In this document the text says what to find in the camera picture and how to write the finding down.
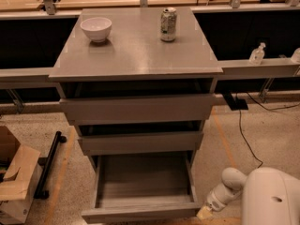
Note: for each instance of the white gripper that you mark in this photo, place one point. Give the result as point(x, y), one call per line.
point(213, 201)

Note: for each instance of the grey bottom drawer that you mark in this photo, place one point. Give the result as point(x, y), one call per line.
point(139, 187)

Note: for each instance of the grey drawer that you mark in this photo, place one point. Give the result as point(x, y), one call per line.
point(139, 187)
point(140, 138)
point(130, 110)

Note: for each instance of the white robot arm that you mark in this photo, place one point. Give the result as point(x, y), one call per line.
point(269, 196)

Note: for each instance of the grey top drawer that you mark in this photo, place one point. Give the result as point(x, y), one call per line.
point(130, 110)

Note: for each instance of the grey middle drawer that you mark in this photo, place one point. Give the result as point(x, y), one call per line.
point(140, 138)

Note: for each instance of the grey drawer cabinet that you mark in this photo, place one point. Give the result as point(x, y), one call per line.
point(134, 44)

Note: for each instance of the black power box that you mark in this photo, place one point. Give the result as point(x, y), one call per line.
point(235, 103)

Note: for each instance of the clear pump bottle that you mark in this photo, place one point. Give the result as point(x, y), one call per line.
point(257, 55)
point(296, 56)

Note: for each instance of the black metal bar stand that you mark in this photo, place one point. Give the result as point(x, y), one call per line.
point(46, 163)

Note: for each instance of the brown cardboard box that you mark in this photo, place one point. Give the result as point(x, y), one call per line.
point(20, 179)

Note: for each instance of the crushed soda can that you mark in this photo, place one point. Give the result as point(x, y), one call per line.
point(168, 24)

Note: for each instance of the white ceramic bowl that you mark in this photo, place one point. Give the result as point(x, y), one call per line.
point(97, 29)

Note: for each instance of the grey metal rail shelf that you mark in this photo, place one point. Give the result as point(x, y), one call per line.
point(222, 70)

